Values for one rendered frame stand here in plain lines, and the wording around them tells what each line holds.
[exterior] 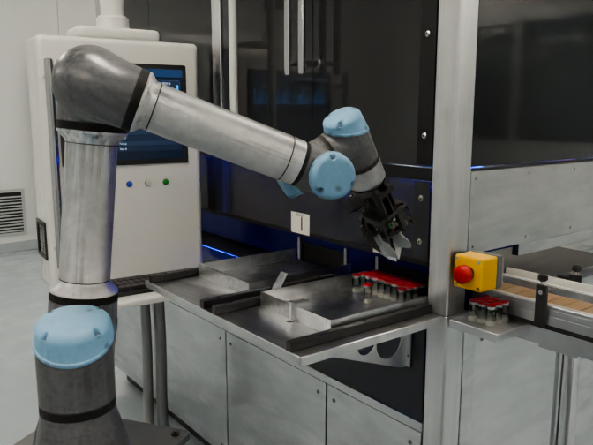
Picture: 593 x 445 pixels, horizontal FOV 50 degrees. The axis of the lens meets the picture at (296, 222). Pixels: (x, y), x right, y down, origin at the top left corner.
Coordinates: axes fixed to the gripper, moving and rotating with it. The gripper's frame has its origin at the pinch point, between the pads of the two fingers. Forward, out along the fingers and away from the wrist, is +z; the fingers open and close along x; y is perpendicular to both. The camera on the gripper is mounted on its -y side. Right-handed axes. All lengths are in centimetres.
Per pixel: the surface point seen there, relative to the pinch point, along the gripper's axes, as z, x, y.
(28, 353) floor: 99, -106, -247
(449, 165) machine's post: -9.2, 20.8, 0.2
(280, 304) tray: 3.7, -22.9, -15.8
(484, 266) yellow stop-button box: 7.0, 11.7, 13.1
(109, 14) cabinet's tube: -53, -1, -108
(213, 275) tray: 8, -27, -49
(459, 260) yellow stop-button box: 7.0, 10.3, 7.3
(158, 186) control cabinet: -3, -19, -94
